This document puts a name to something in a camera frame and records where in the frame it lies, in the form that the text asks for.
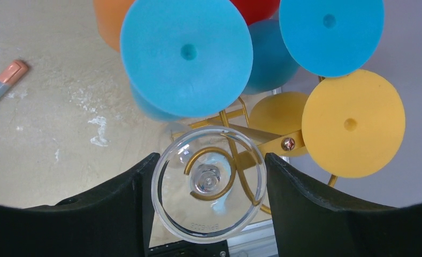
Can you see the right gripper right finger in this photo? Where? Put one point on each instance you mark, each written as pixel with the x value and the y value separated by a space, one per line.
pixel 311 218

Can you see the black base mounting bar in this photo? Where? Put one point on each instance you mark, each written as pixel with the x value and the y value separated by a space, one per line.
pixel 185 249

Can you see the orange wine glass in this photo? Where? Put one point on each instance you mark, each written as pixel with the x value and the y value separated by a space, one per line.
pixel 109 18

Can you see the gold wire glass rack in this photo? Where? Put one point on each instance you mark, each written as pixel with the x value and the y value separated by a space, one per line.
pixel 250 135

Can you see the red wine glass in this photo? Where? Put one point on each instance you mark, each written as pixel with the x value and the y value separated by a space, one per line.
pixel 256 10

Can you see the grey orange highlighter marker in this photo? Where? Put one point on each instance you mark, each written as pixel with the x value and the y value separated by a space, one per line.
pixel 11 75

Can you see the blue wine glass front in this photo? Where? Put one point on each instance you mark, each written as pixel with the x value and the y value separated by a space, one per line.
pixel 185 59

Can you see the clear wine glass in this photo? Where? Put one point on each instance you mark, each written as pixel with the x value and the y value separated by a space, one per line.
pixel 195 161

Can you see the yellow wine glass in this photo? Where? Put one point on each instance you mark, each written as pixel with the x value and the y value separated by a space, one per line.
pixel 351 126

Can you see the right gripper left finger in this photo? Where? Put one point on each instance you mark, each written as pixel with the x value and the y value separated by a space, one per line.
pixel 113 218

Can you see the blue wine glass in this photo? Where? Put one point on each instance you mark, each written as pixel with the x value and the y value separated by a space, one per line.
pixel 185 59
pixel 327 38

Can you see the blue wine glass rear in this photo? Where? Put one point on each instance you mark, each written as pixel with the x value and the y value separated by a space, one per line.
pixel 327 38

